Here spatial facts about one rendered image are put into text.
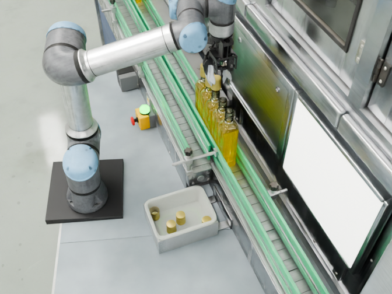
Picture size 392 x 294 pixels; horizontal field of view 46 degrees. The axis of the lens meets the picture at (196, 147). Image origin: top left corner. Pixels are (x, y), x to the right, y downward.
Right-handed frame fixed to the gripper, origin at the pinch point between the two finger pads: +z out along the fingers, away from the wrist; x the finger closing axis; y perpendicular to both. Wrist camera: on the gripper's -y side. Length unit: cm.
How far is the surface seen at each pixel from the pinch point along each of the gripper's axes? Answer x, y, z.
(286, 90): 12.4, 23.1, -9.7
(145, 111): -18.2, -29.7, 33.7
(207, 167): -7.6, 11.6, 29.9
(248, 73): 13.0, -1.4, 2.3
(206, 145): -6.1, 7.2, 23.1
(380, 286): -24, 97, -50
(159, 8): 12, -99, 30
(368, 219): 11, 68, -3
